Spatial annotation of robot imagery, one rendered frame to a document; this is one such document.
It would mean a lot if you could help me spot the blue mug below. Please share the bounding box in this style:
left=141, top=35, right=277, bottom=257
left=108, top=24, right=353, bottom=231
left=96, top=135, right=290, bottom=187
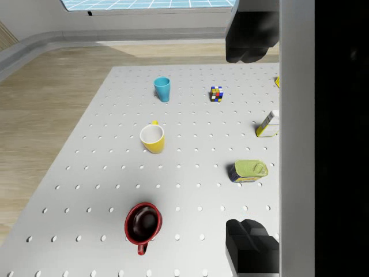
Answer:
left=153, top=76, right=171, bottom=103

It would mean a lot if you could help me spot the red mug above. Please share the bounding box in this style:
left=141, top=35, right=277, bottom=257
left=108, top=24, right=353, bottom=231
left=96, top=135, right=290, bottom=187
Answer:
left=124, top=202, right=163, bottom=256

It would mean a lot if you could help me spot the flat-sided green can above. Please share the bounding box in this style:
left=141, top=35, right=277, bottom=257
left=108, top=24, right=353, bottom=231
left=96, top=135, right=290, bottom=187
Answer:
left=229, top=159, right=269, bottom=184

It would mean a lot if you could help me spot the white and yellow box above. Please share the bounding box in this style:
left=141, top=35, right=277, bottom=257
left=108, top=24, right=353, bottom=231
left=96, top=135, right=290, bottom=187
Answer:
left=255, top=110, right=280, bottom=139

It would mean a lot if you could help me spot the puzzle cube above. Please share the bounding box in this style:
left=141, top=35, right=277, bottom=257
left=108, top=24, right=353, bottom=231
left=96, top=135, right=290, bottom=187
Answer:
left=209, top=85, right=225, bottom=103

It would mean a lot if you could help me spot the yellow mug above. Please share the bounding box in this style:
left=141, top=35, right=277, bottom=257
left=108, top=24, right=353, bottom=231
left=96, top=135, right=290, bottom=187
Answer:
left=140, top=120, right=166, bottom=155

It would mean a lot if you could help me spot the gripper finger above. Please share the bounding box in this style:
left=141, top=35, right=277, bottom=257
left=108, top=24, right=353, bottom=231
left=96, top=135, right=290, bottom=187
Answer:
left=225, top=11, right=280, bottom=64
left=225, top=219, right=280, bottom=275

